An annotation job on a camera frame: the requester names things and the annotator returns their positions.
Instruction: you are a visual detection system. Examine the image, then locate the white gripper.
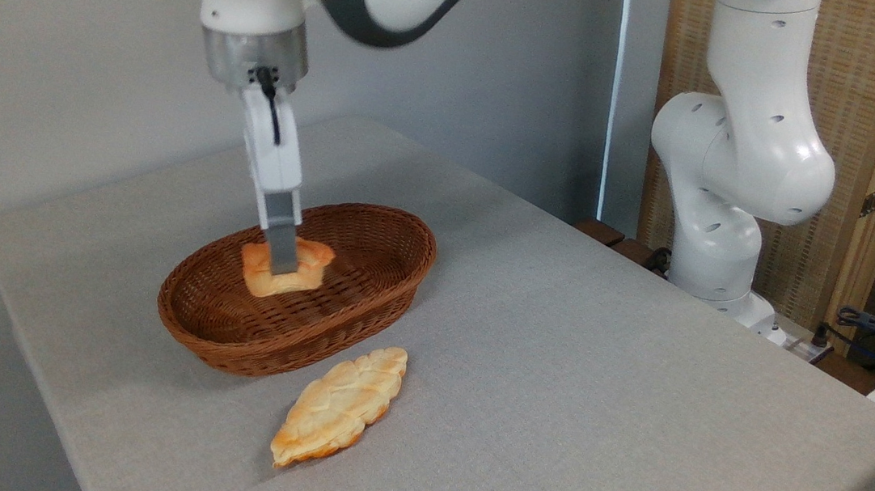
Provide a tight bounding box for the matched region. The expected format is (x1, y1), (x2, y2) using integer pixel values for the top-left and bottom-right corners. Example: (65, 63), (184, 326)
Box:
(222, 82), (319, 277)

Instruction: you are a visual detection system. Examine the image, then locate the round golden bread roll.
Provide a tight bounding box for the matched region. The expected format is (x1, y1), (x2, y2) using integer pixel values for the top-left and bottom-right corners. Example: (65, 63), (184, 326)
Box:
(236, 231), (339, 306)

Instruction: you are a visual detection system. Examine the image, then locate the long braided bread loaf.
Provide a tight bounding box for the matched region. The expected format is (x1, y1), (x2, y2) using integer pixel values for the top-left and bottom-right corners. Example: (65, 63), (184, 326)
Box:
(268, 335), (409, 481)

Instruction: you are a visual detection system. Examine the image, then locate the brown wicker oval basket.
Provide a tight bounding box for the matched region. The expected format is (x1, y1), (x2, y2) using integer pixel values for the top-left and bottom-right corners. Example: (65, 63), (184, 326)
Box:
(151, 184), (442, 395)

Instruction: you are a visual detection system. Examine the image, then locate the grey tablecloth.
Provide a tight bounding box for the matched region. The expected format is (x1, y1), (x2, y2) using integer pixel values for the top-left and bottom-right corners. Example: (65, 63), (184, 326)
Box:
(0, 78), (875, 491)

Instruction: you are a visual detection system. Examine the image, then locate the wooden framed rattan screen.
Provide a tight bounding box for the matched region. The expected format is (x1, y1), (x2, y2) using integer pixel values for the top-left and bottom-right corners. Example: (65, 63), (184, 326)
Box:
(628, 0), (875, 358)

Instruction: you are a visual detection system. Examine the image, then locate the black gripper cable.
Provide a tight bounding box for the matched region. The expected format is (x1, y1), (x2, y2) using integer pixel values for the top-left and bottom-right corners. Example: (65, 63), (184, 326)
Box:
(247, 66), (290, 147)

